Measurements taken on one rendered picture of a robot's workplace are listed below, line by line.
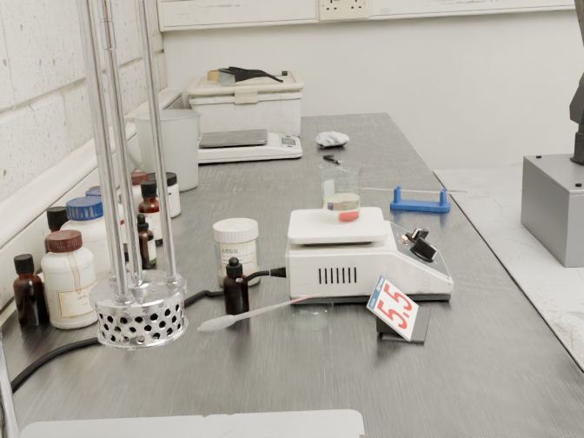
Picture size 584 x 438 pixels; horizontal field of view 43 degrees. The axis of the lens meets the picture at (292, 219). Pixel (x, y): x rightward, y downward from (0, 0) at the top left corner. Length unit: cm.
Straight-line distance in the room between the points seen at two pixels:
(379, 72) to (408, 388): 170
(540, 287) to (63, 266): 58
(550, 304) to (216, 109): 123
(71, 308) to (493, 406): 48
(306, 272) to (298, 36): 150
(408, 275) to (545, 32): 162
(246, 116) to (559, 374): 135
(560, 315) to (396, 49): 155
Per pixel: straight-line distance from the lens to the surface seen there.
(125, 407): 74
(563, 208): 103
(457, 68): 237
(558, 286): 98
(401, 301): 87
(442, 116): 238
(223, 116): 196
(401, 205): 128
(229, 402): 72
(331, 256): 88
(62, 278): 89
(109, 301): 51
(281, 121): 196
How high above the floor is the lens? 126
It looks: 17 degrees down
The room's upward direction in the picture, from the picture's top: 3 degrees counter-clockwise
